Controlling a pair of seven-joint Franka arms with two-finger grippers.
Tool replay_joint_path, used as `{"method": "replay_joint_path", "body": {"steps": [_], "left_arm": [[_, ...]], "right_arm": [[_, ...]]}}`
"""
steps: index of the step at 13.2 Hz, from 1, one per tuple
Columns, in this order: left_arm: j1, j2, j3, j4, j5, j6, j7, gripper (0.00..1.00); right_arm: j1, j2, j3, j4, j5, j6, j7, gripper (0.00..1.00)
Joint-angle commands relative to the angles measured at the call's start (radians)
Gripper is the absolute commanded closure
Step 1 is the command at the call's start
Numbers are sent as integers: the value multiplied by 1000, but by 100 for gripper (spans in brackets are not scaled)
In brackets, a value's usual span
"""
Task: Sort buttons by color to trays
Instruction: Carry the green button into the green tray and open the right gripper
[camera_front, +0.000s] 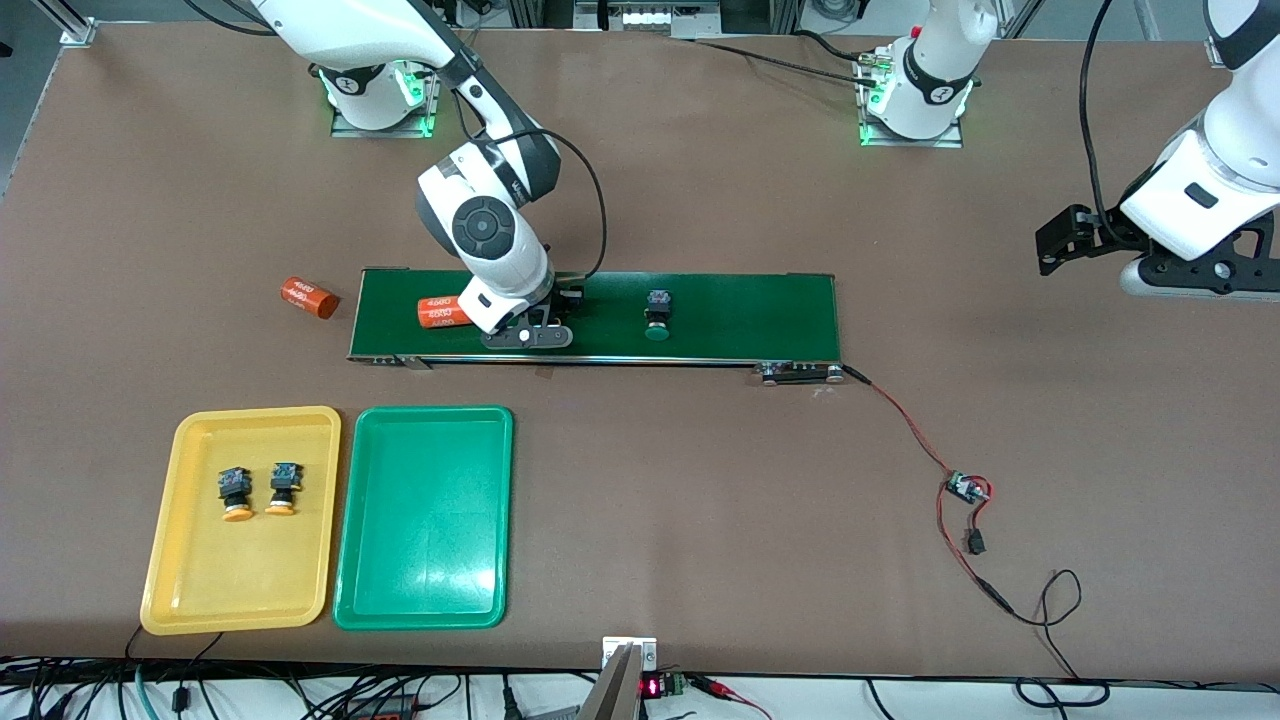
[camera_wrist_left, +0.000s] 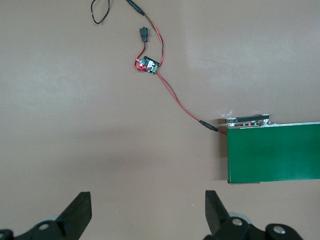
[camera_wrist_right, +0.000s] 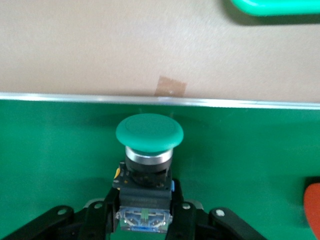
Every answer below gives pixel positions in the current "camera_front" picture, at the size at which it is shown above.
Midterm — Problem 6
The orange cylinder white print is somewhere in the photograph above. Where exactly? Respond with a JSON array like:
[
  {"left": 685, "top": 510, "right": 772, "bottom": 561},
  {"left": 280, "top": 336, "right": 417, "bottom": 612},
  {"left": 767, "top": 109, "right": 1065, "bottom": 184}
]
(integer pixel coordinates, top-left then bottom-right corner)
[
  {"left": 416, "top": 295, "right": 473, "bottom": 331},
  {"left": 281, "top": 275, "right": 342, "bottom": 320}
]

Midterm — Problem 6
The yellow mushroom push button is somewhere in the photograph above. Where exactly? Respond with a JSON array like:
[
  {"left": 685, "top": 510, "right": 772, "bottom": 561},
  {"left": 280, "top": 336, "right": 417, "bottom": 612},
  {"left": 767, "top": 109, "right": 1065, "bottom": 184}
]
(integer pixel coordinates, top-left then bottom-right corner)
[
  {"left": 217, "top": 466, "right": 256, "bottom": 523},
  {"left": 264, "top": 460, "right": 304, "bottom": 517}
]

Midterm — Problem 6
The green conveyor belt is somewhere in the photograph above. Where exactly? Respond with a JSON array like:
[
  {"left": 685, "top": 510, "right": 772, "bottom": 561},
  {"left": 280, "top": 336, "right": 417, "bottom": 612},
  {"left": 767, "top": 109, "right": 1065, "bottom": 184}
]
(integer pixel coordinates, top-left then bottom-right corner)
[{"left": 347, "top": 267, "right": 846, "bottom": 387}]

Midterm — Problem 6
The green plastic tray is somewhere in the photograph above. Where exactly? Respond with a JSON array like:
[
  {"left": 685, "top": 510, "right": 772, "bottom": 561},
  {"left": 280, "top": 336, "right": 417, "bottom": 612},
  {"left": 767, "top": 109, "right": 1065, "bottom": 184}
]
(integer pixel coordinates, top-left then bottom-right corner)
[{"left": 331, "top": 404, "right": 515, "bottom": 632}]

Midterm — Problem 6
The grey power strip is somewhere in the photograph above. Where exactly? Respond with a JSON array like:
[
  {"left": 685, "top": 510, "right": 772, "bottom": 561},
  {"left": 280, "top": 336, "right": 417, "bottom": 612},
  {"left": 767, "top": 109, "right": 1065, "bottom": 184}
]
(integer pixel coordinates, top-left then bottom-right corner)
[{"left": 573, "top": 0, "right": 723, "bottom": 37}]

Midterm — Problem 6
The yellow plastic tray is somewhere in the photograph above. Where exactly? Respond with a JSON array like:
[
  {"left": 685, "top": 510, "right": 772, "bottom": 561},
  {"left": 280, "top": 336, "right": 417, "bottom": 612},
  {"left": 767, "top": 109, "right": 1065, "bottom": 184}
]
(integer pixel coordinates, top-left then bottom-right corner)
[{"left": 139, "top": 405, "right": 343, "bottom": 637}]

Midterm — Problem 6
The red clip lead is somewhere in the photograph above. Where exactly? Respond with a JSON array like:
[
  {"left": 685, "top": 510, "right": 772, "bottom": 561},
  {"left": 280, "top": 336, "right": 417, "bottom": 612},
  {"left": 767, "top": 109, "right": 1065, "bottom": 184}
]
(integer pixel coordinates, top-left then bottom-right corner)
[{"left": 690, "top": 675, "right": 776, "bottom": 720}]

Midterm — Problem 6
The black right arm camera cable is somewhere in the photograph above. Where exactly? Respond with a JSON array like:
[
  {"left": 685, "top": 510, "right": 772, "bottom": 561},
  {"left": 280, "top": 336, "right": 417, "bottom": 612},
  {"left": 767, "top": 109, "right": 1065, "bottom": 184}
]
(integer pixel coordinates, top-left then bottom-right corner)
[{"left": 455, "top": 60, "right": 609, "bottom": 286}]

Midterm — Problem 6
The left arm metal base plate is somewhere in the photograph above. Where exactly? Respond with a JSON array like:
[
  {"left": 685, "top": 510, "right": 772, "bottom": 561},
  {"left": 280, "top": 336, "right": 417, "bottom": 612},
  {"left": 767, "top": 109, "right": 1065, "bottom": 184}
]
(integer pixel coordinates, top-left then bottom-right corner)
[{"left": 857, "top": 50, "right": 966, "bottom": 150}]

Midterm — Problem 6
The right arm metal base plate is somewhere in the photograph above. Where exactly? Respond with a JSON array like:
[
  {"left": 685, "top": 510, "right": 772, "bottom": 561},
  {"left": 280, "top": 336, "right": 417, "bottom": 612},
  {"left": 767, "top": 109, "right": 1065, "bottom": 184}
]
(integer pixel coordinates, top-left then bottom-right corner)
[{"left": 330, "top": 30, "right": 447, "bottom": 140}]

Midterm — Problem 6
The black cable to arm base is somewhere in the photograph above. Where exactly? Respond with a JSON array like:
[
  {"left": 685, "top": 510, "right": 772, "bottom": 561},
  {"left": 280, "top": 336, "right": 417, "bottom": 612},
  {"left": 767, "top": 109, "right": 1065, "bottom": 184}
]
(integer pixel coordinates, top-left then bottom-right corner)
[{"left": 690, "top": 36, "right": 886, "bottom": 86}]

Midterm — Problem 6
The thin black looped cable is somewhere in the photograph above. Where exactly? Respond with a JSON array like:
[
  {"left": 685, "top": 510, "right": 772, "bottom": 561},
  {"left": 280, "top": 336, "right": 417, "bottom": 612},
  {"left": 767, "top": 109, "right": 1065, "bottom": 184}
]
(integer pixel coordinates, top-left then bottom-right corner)
[{"left": 1005, "top": 568, "right": 1111, "bottom": 691}]

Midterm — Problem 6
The silver camera mount bracket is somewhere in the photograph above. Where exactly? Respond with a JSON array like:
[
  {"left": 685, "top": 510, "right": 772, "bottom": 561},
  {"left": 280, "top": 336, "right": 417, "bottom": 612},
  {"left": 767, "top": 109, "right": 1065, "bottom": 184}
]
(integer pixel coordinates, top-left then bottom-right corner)
[{"left": 601, "top": 636, "right": 659, "bottom": 720}]

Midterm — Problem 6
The aluminium frame profile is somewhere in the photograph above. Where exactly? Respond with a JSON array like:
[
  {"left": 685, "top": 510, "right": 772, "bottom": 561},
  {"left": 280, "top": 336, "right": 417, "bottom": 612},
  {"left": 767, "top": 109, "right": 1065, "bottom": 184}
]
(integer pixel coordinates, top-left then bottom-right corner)
[{"left": 38, "top": 0, "right": 101, "bottom": 47}]

